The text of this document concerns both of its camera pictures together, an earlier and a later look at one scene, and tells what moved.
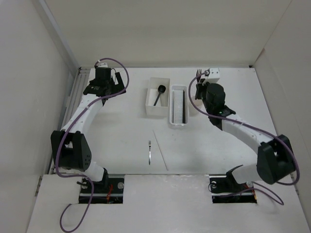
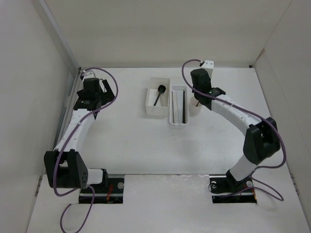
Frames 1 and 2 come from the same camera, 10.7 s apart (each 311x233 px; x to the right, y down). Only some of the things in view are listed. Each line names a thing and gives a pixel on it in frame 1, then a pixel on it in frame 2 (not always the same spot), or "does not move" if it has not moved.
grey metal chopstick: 186,105 does not move
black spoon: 161,89 does not move
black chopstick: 172,106 does not move
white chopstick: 161,151 → 179,106
